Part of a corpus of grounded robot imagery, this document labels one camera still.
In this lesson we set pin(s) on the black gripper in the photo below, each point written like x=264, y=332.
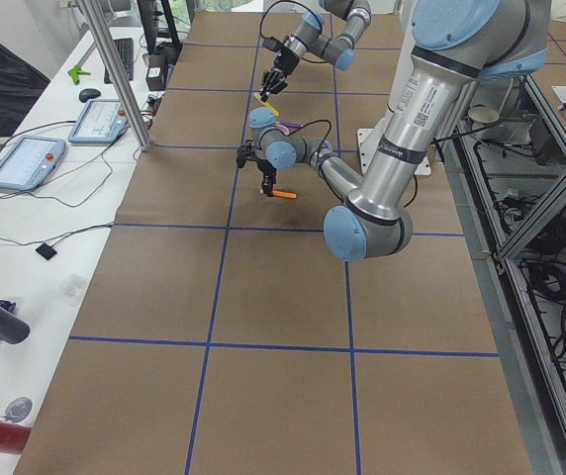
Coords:
x=266, y=174
x=283, y=60

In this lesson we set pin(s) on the orange marker pen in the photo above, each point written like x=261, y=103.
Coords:
x=283, y=194

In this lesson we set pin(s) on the yellow marker pen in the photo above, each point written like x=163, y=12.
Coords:
x=266, y=104

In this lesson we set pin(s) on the purple marker pen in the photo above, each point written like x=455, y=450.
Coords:
x=291, y=125

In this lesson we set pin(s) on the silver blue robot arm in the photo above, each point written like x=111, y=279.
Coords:
x=308, y=37
x=455, y=43

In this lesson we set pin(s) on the black box white label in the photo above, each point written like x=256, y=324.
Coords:
x=160, y=66

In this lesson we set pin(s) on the black monitor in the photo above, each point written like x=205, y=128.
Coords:
x=154, y=15

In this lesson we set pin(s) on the black keyboard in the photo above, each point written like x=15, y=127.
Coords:
x=125, y=49

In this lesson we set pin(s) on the far teach pendant tablet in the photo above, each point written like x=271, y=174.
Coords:
x=101, y=121

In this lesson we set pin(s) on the teach pendant tablet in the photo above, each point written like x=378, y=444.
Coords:
x=101, y=121
x=29, y=162

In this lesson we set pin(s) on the black computer mouse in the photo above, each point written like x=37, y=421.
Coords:
x=88, y=93

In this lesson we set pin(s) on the green plastic clamp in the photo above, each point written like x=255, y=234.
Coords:
x=76, y=72

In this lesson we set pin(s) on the small black square device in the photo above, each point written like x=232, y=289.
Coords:
x=46, y=251

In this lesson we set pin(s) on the near teach pendant tablet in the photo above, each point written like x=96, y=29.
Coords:
x=29, y=162

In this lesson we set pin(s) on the round silver bottle lid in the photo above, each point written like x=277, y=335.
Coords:
x=18, y=410

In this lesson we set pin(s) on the grey aluminium frame post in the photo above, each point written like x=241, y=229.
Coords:
x=106, y=47

